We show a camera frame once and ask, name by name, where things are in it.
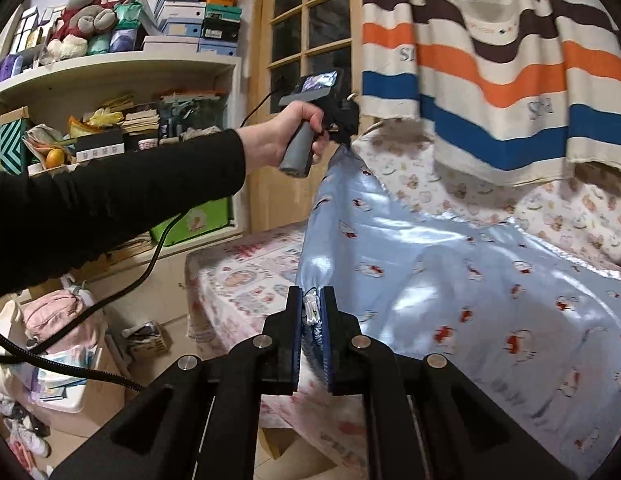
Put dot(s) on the striped hanging blanket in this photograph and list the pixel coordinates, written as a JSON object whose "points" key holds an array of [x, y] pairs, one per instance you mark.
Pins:
{"points": [[510, 91]]}

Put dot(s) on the pink patterned bed sheet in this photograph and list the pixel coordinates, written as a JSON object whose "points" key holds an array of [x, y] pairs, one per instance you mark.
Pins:
{"points": [[232, 287]]}

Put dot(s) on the white bear print quilt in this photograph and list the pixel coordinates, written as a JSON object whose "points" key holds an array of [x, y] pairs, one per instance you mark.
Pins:
{"points": [[581, 215]]}

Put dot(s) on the light blue satin pants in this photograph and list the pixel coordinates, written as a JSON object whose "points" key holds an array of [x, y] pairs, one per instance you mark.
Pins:
{"points": [[539, 331]]}

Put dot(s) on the green storage box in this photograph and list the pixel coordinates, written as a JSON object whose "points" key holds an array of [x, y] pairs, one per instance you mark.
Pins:
{"points": [[200, 220]]}

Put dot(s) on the pink bag on floor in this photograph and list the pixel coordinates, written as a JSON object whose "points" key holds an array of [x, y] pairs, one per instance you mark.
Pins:
{"points": [[46, 315]]}

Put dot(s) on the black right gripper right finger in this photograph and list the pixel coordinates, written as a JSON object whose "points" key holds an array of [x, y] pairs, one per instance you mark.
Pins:
{"points": [[337, 330]]}

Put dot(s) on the white storage shelf unit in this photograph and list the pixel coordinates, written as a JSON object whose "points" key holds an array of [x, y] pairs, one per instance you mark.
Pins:
{"points": [[118, 82]]}

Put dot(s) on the stacked shoe boxes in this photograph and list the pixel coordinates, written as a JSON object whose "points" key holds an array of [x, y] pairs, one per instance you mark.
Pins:
{"points": [[193, 26]]}

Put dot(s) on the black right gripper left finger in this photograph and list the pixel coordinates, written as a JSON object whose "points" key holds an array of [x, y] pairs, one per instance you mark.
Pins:
{"points": [[283, 357]]}

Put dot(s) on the black sleeved left forearm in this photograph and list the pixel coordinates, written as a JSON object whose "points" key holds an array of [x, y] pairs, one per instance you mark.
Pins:
{"points": [[50, 225]]}

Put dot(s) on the person's left hand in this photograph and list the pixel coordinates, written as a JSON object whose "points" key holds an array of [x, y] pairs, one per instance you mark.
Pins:
{"points": [[265, 144]]}

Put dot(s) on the wooden glass panel door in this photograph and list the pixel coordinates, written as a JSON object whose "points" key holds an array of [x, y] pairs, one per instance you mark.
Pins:
{"points": [[307, 50]]}

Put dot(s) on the plush toy on shelf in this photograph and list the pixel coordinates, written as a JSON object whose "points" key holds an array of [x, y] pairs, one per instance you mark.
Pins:
{"points": [[85, 27]]}

